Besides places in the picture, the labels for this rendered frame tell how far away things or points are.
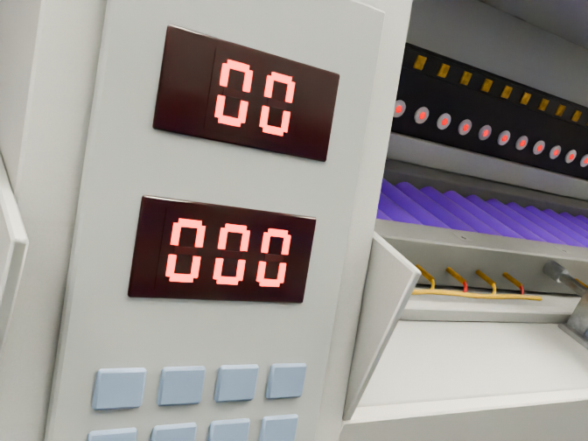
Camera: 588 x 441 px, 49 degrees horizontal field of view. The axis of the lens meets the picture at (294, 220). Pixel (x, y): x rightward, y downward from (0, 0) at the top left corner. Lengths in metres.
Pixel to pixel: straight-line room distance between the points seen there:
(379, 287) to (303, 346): 0.03
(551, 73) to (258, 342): 0.46
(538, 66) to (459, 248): 0.29
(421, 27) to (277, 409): 0.35
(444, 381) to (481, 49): 0.33
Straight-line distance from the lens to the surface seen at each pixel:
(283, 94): 0.15
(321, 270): 0.17
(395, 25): 0.18
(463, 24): 0.50
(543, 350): 0.31
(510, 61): 0.54
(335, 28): 0.17
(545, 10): 0.53
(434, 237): 0.30
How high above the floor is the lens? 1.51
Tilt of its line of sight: 3 degrees down
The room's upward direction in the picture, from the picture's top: 9 degrees clockwise
